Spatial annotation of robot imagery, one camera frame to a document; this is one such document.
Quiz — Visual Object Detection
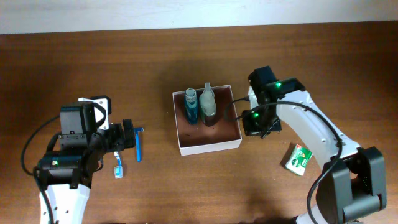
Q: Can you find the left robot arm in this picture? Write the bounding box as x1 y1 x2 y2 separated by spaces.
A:
33 95 136 223

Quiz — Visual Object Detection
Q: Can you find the white square cardboard box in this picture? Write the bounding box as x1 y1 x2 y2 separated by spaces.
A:
172 85 242 156

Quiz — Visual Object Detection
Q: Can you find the blue disposable razor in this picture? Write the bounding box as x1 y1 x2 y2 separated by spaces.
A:
134 127 144 162

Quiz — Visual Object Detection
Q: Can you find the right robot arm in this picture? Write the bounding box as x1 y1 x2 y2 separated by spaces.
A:
241 66 387 223

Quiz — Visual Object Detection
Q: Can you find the blue white toothbrush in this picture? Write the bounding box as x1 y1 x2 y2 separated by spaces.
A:
114 151 123 179

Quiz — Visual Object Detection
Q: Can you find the green white soap box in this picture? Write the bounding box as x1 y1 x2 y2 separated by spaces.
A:
285 144 313 176

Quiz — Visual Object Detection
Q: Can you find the blue mouthwash bottle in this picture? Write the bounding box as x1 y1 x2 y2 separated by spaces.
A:
184 88 198 124

